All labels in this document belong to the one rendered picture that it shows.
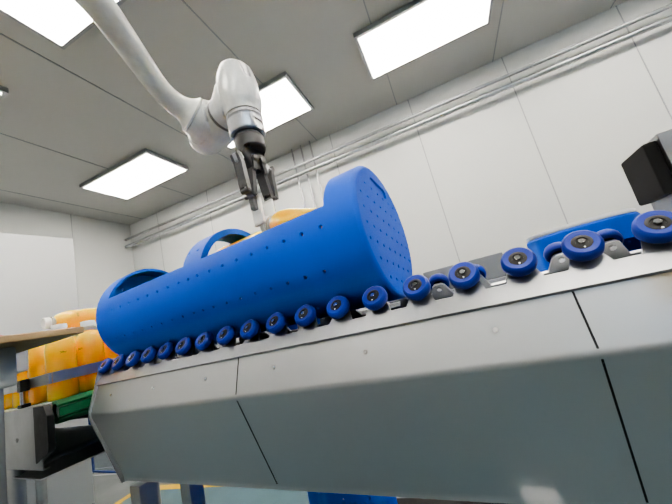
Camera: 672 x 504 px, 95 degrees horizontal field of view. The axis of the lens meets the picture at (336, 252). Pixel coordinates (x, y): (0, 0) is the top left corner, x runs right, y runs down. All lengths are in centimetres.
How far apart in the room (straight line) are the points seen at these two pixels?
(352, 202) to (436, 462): 44
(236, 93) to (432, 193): 343
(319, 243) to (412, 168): 371
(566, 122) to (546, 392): 409
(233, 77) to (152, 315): 62
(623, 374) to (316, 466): 51
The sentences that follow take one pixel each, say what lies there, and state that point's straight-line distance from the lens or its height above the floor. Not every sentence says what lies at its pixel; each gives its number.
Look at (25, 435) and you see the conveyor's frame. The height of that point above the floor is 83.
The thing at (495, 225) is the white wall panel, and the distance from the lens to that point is 401.
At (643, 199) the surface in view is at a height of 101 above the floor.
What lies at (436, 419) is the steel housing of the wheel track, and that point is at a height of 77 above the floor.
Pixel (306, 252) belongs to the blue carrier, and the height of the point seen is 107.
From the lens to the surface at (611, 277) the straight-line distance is 50.
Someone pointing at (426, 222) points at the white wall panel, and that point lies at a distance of 401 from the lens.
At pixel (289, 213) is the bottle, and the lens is 68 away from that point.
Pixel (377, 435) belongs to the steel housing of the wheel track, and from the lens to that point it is 60.
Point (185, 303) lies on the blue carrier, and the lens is 81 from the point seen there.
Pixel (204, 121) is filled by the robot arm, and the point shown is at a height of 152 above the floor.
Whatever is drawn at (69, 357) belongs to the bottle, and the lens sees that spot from 127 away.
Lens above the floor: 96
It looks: 11 degrees up
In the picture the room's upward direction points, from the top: 14 degrees counter-clockwise
